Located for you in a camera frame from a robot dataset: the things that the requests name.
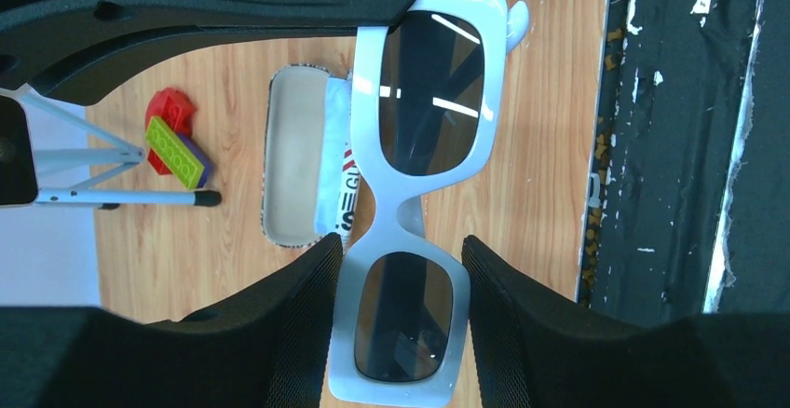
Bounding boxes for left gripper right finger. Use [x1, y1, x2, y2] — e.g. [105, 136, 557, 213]
[462, 236, 789, 407]

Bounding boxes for green rectangular block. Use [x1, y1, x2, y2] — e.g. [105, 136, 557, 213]
[145, 116, 213, 189]

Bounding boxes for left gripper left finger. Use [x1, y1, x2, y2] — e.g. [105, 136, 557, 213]
[1, 234, 343, 407]

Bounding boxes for striped printed glasses pouch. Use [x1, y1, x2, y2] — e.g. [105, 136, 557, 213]
[261, 64, 361, 248]

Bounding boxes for white sunglasses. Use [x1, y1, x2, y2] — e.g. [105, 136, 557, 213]
[328, 0, 530, 407]

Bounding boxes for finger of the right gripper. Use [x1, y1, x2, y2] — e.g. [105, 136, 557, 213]
[1, 0, 416, 106]

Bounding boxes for grey tripod stand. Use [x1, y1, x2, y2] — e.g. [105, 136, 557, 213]
[1, 86, 223, 211]

